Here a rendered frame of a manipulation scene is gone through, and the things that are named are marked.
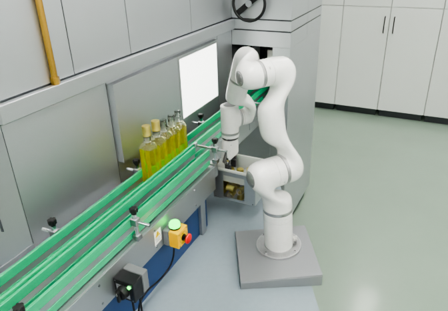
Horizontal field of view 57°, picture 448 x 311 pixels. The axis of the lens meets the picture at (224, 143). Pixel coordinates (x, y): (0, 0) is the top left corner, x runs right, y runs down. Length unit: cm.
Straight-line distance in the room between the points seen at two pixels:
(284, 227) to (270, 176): 26
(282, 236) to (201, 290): 38
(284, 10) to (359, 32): 282
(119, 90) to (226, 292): 89
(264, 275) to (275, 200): 30
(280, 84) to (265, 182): 36
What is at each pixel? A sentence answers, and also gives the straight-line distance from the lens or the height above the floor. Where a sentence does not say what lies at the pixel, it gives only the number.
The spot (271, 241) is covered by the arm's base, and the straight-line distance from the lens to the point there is 177.
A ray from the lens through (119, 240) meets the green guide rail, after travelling 145.
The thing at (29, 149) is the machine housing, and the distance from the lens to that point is 147.
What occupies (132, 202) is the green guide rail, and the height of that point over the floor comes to 112.
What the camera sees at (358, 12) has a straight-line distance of 520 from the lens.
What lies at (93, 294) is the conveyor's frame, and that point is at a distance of 140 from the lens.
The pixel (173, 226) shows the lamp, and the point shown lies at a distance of 160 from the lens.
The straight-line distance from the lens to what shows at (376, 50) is 524.
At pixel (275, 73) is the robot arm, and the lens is 149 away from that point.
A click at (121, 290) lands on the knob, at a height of 98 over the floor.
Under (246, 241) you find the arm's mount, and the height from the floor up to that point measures 79.
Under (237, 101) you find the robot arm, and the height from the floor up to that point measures 137.
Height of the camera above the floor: 196
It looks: 25 degrees down
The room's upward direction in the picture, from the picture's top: 2 degrees counter-clockwise
